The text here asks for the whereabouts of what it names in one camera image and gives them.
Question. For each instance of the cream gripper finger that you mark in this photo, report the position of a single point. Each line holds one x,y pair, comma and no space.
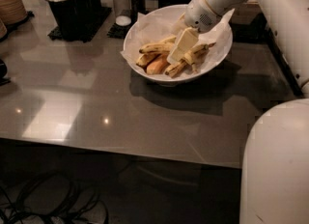
175,55
186,39

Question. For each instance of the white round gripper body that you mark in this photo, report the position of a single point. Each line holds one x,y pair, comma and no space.
199,15

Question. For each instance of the yellow banana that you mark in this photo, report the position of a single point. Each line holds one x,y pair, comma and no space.
152,50
153,59

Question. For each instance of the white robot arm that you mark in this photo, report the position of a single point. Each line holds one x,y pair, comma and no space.
274,185

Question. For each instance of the right spotted banana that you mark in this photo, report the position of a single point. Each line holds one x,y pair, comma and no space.
190,58

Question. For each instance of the white ceramic bowl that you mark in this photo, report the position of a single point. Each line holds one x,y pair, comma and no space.
151,18

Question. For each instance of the orange-toned banana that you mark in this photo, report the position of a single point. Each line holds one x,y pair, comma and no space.
158,65

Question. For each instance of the white paper bowl liner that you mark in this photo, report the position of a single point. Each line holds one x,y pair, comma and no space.
154,25

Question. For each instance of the small black shaker mat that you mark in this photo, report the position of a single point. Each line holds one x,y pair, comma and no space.
118,32

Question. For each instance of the glass salt shaker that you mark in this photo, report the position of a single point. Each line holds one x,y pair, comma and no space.
122,12

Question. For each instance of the rear black cutlery holder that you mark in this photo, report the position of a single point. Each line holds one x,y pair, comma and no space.
88,9

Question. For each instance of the black cutlery holder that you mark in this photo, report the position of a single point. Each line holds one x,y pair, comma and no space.
88,9
65,14

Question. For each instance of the front black cutlery holder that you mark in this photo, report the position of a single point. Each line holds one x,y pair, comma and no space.
65,14

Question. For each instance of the dark object at left edge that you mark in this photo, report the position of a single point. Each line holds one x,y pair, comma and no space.
3,73

